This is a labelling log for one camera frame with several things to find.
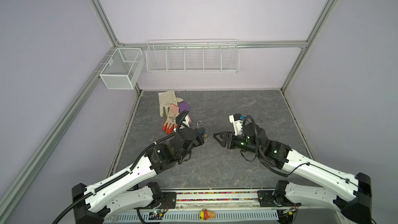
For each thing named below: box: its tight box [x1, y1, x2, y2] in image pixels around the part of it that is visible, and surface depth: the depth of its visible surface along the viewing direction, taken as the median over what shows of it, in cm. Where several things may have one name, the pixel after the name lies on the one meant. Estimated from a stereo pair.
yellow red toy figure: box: [199, 208, 216, 222], surface depth 69 cm
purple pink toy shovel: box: [179, 101, 193, 125], surface depth 114 cm
